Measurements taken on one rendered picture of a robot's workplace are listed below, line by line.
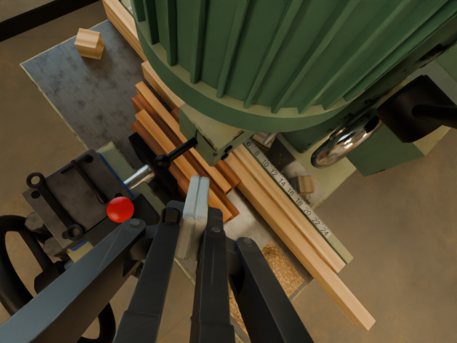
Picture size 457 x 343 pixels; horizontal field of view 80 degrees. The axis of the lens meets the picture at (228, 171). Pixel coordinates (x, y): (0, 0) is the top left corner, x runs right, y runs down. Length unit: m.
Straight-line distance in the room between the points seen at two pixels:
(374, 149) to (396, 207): 1.37
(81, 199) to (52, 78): 0.26
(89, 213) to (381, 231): 1.54
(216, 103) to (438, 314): 1.84
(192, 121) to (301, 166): 0.37
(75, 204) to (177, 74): 0.26
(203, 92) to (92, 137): 0.37
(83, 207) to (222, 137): 0.19
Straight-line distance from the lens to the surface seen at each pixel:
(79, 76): 0.57
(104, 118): 0.52
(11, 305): 0.46
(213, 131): 0.32
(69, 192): 0.39
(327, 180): 0.66
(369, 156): 0.47
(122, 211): 0.34
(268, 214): 0.44
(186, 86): 0.16
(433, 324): 1.92
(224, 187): 0.42
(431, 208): 1.96
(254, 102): 0.16
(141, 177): 0.41
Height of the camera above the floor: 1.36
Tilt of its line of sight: 73 degrees down
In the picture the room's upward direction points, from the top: 34 degrees clockwise
